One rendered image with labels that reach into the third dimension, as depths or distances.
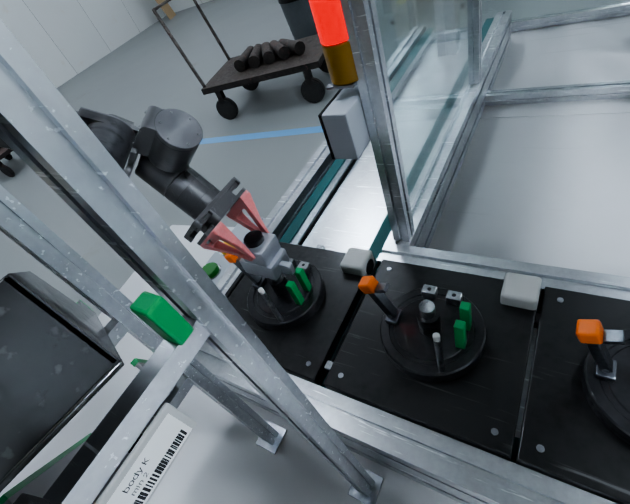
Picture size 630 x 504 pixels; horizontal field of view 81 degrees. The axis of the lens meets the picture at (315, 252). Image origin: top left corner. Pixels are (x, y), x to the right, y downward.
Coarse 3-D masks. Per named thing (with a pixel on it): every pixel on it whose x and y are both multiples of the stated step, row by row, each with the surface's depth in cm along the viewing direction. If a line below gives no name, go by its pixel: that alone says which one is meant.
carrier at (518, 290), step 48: (432, 288) 54; (480, 288) 55; (528, 288) 51; (384, 336) 52; (432, 336) 50; (480, 336) 48; (528, 336) 48; (336, 384) 52; (384, 384) 50; (432, 384) 48; (480, 384) 46; (480, 432) 43
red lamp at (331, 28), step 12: (312, 0) 43; (324, 0) 42; (336, 0) 42; (312, 12) 44; (324, 12) 42; (336, 12) 42; (324, 24) 43; (336, 24) 43; (324, 36) 45; (336, 36) 44
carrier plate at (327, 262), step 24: (312, 264) 69; (336, 264) 67; (240, 288) 71; (336, 288) 64; (240, 312) 67; (336, 312) 60; (264, 336) 62; (288, 336) 60; (312, 336) 59; (336, 336) 58; (288, 360) 57; (312, 360) 56
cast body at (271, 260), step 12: (252, 240) 55; (264, 240) 56; (276, 240) 57; (252, 252) 55; (264, 252) 55; (276, 252) 57; (252, 264) 58; (264, 264) 56; (276, 264) 57; (288, 264) 57; (264, 276) 59; (276, 276) 57
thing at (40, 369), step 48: (0, 288) 18; (48, 288) 27; (0, 336) 18; (48, 336) 19; (96, 336) 23; (0, 384) 18; (48, 384) 19; (96, 384) 20; (0, 432) 18; (48, 432) 19; (0, 480) 18
